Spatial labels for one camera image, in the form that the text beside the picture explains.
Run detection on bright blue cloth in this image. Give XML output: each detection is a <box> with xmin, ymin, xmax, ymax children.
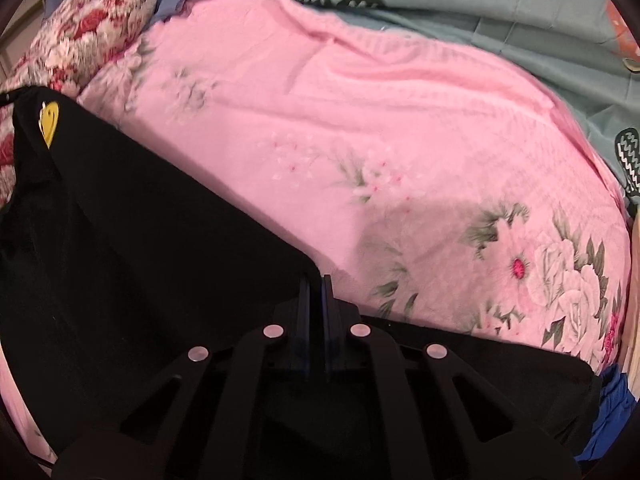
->
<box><xmin>575</xmin><ymin>365</ymin><xmax>638</xmax><ymax>463</ymax></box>

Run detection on black pants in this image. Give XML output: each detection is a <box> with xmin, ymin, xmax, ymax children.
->
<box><xmin>0</xmin><ymin>85</ymin><xmax>603</xmax><ymax>480</ymax></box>

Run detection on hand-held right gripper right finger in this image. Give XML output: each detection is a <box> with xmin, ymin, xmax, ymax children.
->
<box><xmin>323</xmin><ymin>274</ymin><xmax>532</xmax><ymax>480</ymax></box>

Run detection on pink floral blanket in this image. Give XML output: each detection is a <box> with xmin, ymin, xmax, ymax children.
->
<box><xmin>0</xmin><ymin>0</ymin><xmax>633</xmax><ymax>466</ymax></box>

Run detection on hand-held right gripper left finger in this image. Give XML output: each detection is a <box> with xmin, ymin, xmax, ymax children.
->
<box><xmin>120</xmin><ymin>276</ymin><xmax>312</xmax><ymax>480</ymax></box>

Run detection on red rose floral quilt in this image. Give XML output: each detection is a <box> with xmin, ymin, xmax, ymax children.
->
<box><xmin>0</xmin><ymin>0</ymin><xmax>158</xmax><ymax>206</ymax></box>

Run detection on green printed bed sheet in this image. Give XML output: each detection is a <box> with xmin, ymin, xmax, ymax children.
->
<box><xmin>190</xmin><ymin>0</ymin><xmax>640</xmax><ymax>221</ymax></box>

